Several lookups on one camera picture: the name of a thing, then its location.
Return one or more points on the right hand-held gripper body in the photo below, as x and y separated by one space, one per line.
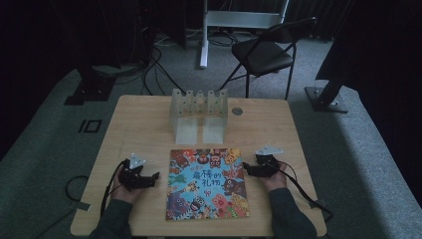
266 163

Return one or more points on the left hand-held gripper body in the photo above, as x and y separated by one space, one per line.
130 176

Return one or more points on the colourful cartoon picture book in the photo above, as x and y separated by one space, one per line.
207 184

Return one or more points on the clear acrylic book rack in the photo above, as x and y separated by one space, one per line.
198 116

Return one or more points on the person's left hand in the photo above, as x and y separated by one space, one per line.
124 193

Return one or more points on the person's right hand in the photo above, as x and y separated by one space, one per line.
276 182

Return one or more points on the round grey table grommet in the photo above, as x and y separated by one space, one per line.
237 111

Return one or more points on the grey tape strip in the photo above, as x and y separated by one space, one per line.
81 205

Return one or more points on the black slanted stand with base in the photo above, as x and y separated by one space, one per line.
328 89

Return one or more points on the black stand base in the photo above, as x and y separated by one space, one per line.
89 88

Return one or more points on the black folding chair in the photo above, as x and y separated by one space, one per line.
262 56

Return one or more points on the white metal stand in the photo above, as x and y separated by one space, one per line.
204 40

